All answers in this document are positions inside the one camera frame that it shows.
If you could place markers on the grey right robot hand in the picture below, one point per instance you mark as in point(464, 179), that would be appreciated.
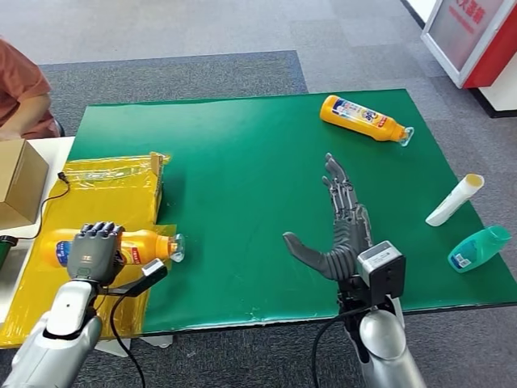
point(347, 235)

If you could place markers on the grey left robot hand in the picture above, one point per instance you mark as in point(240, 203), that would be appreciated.
point(93, 254)

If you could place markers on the orange bottle with clear cap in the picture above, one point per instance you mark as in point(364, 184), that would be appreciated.
point(359, 118)
point(141, 249)

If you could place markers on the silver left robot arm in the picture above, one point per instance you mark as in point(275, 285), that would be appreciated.
point(52, 337)

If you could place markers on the white bottle with yellow cap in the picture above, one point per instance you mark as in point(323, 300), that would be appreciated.
point(452, 202)

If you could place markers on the teal bottle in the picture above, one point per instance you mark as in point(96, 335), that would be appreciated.
point(476, 249)

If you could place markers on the yellow plastic bag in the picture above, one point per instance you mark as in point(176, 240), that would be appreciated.
point(101, 198)

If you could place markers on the white table foot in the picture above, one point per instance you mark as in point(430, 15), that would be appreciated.
point(121, 347)

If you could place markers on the dark green cup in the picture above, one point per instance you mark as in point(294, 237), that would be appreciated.
point(6, 249)

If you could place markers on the cardboard box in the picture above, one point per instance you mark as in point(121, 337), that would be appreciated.
point(18, 182)

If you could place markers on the black chair base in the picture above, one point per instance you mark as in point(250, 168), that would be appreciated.
point(60, 128)

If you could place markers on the green table mat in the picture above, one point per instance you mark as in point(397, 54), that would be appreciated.
point(242, 160)

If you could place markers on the person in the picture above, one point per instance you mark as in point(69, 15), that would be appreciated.
point(20, 85)

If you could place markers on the red and white sign stand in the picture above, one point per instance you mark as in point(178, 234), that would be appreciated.
point(464, 32)

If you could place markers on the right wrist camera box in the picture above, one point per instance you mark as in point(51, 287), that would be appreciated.
point(381, 270)

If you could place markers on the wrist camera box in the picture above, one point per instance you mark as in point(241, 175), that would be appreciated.
point(381, 270)
point(155, 269)

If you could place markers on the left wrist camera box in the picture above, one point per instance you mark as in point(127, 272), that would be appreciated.
point(155, 269)

